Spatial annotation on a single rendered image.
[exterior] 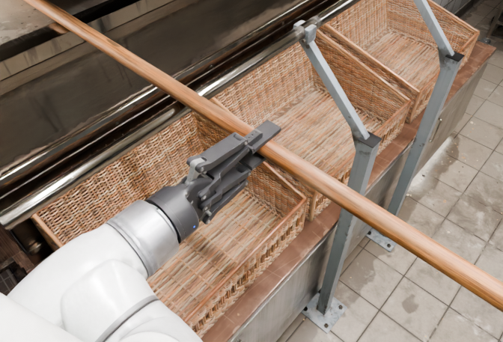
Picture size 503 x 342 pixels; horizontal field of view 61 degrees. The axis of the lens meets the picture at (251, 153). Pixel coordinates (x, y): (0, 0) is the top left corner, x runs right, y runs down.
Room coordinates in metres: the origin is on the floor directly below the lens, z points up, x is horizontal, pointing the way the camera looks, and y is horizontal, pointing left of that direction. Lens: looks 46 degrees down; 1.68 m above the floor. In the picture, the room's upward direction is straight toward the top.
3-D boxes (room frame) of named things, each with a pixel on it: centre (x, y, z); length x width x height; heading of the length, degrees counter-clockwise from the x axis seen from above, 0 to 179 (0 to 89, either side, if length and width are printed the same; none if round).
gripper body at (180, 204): (0.37, 0.09, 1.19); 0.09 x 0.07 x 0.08; 138
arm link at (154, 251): (0.31, 0.14, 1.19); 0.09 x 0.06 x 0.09; 48
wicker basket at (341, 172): (1.12, -0.20, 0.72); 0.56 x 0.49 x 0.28; 137
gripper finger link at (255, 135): (0.47, 0.00, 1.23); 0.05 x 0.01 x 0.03; 138
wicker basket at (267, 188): (0.68, 0.20, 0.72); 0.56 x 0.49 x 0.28; 139
